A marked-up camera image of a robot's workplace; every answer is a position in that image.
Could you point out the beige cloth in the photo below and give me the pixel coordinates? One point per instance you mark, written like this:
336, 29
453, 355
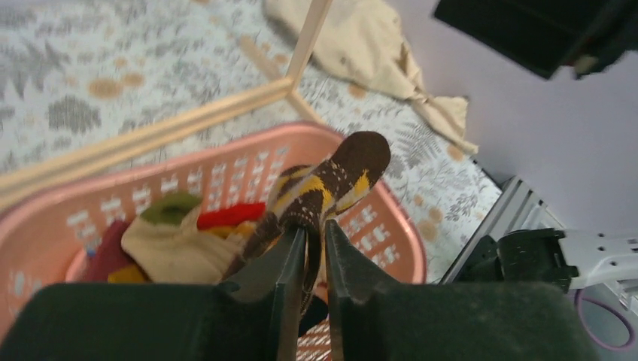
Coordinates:
363, 41

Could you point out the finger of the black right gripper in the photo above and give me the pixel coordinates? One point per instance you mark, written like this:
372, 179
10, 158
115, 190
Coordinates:
543, 36

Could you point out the beige purple striped sock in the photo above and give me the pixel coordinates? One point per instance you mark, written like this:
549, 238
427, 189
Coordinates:
109, 256

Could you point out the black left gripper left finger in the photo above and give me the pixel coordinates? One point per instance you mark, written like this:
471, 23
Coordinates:
254, 315

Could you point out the brown argyle sock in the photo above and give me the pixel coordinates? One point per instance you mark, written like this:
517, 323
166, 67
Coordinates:
309, 195

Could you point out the mustard yellow sock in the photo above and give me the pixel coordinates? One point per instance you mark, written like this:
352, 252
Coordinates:
129, 274

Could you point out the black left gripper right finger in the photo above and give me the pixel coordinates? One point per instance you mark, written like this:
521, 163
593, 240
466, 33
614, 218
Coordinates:
375, 317

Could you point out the pink laundry basket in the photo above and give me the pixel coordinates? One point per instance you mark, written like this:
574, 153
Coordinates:
49, 239

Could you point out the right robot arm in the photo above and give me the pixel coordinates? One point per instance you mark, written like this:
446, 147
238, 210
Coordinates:
510, 246

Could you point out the red snowflake sock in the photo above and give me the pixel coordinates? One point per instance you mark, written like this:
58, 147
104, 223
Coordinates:
231, 216

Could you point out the beige maroon striped sock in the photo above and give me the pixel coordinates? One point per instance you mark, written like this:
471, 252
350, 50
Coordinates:
165, 242

